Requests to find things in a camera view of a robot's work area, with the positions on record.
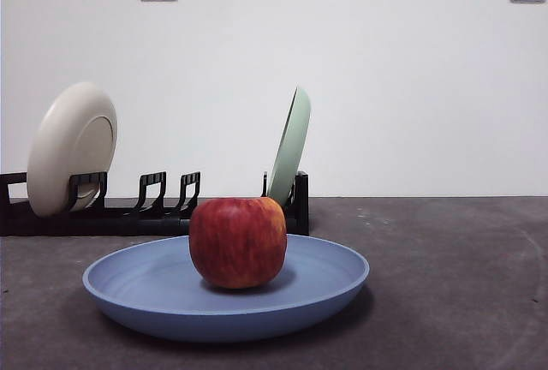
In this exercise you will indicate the red apple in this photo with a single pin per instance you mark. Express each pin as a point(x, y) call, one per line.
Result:
point(237, 241)

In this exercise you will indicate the blue plate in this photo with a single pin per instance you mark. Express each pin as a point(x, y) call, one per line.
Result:
point(150, 284)

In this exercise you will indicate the pale green plate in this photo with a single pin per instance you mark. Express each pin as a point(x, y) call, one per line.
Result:
point(291, 147)

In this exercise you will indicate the black plate rack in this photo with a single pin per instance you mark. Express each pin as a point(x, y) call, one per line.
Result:
point(128, 224)

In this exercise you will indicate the beige plate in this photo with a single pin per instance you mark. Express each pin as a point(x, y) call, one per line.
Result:
point(68, 147)

